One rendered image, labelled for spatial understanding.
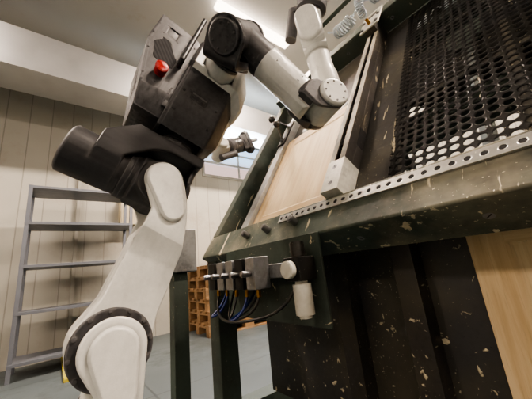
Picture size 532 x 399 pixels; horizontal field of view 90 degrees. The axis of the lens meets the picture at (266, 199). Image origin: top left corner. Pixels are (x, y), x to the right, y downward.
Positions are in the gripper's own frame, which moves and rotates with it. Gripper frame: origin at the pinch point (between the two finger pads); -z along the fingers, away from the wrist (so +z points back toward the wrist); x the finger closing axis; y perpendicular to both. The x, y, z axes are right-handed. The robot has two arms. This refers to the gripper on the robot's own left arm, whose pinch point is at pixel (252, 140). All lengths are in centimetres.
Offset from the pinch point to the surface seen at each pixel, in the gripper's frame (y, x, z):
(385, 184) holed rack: 80, 40, 44
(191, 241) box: -2, 35, 56
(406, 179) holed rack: 85, 40, 44
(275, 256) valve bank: 43, 49, 53
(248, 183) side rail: -7.8, 20.7, 9.2
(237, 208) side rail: -7.8, 30.8, 23.3
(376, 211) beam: 78, 44, 49
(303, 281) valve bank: 58, 54, 60
